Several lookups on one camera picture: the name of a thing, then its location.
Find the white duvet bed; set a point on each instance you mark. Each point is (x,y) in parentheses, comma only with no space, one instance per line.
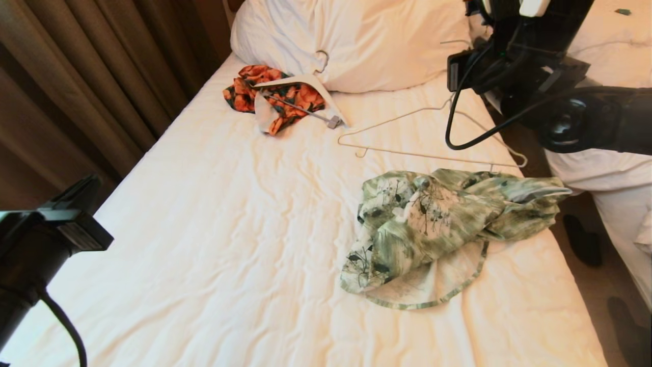
(611,178)

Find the black slipper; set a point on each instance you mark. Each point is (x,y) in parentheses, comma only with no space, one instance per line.
(583,239)

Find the white pillow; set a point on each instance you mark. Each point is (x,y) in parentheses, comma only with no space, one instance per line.
(367,41)

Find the small green card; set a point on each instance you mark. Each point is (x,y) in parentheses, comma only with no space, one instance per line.
(622,10)

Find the brown curtain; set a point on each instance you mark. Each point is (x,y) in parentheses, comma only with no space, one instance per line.
(76,76)

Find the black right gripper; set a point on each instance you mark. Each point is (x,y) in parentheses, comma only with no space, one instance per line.
(489,66)

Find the green floral short-sleeve shirt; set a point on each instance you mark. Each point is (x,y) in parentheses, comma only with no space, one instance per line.
(433,219)

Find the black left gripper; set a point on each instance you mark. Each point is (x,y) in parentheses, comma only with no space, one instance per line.
(35,250)

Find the orange floral garment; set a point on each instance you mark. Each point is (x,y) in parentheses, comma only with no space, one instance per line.
(244,97)

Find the white sheeted bed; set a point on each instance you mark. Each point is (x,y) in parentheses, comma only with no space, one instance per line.
(204,229)

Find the white hanger with metal hook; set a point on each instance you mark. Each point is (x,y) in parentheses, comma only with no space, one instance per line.
(316,86)

